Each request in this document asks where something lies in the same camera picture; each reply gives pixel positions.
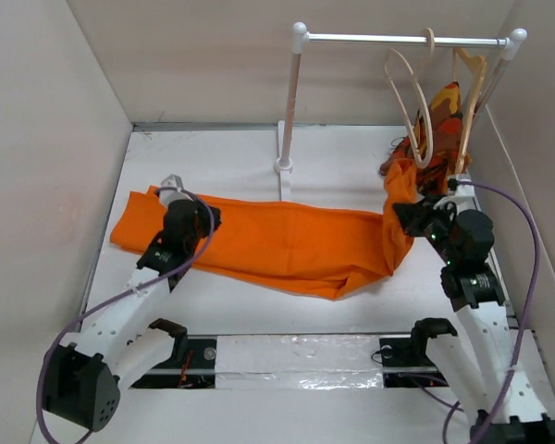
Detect orange trousers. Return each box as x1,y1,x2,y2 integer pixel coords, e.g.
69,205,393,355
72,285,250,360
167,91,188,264
108,159,420,302

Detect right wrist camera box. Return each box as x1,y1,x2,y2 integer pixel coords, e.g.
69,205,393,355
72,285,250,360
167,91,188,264
434,174,475,209

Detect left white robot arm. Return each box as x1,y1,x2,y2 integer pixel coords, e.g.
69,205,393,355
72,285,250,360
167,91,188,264
35,191,221,433

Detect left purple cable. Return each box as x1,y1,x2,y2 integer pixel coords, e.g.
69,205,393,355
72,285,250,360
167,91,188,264
35,186,216,444

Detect white clothes rack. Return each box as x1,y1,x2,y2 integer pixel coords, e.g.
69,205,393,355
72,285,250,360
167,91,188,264
274,21,528,201

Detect tan wooden hanger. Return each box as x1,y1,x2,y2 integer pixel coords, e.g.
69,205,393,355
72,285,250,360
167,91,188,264
452,47,487,175

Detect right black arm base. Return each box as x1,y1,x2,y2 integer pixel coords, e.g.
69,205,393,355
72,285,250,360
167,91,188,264
371,317,457,389

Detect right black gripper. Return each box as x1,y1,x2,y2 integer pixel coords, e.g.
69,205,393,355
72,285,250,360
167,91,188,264
393,192,460,265

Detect light wooden hanger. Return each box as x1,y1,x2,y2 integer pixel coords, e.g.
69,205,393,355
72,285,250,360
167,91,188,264
383,27,437,170

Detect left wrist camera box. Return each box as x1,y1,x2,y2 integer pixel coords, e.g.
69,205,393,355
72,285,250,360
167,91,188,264
155,174,191,208

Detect camouflage orange garment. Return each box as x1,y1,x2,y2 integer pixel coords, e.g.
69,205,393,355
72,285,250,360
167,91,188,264
379,81,463,198

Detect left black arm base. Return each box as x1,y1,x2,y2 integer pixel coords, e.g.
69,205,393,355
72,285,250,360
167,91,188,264
131,318,217,389

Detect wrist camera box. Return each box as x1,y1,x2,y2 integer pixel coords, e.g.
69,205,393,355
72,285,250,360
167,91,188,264
434,174,475,209
155,174,191,208

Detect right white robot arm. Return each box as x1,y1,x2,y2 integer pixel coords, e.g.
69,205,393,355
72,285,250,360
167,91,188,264
393,197,555,443

